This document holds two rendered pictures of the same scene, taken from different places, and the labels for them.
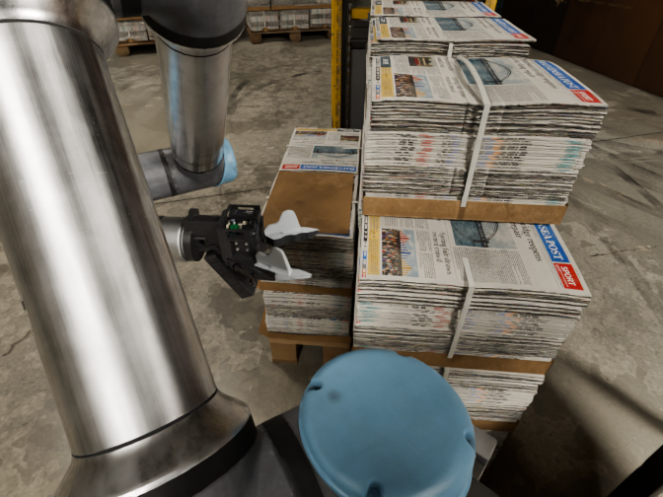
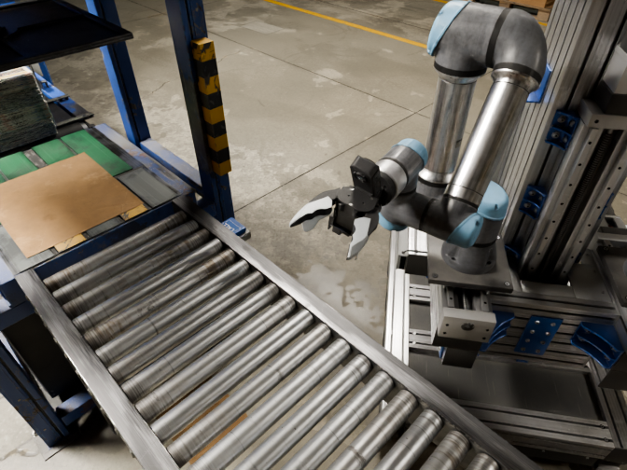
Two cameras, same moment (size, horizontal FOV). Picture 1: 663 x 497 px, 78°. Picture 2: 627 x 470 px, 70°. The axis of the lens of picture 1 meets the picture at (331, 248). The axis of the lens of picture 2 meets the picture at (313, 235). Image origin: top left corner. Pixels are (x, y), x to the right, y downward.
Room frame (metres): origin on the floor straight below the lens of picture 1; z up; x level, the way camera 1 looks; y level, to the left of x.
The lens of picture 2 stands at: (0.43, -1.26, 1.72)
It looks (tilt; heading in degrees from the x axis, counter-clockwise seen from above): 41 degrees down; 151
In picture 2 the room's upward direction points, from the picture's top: straight up
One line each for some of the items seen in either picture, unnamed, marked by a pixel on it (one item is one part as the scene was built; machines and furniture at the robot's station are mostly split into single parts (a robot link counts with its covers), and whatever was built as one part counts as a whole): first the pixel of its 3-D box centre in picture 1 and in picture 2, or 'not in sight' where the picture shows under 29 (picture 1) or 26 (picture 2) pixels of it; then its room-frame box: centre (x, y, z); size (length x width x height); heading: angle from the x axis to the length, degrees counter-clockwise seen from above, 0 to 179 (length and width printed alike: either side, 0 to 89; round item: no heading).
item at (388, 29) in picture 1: (446, 28); not in sight; (1.19, -0.30, 1.06); 0.37 x 0.29 x 0.01; 86
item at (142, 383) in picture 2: not in sight; (208, 337); (-0.29, -1.16, 0.77); 0.47 x 0.05 x 0.05; 106
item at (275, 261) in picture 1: (280, 261); not in sight; (0.48, 0.08, 0.88); 0.09 x 0.03 x 0.06; 59
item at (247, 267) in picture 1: (256, 264); not in sight; (0.49, 0.12, 0.86); 0.09 x 0.05 x 0.02; 59
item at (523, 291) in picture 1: (413, 252); not in sight; (1.05, -0.28, 0.42); 1.17 x 0.39 x 0.83; 175
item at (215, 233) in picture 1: (226, 238); not in sight; (0.53, 0.17, 0.88); 0.12 x 0.08 x 0.09; 86
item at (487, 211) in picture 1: (503, 176); not in sight; (0.78, -0.37, 0.86); 0.29 x 0.16 x 0.04; 175
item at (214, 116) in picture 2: not in sight; (213, 112); (-0.92, -0.89, 1.05); 0.05 x 0.05 x 0.45; 16
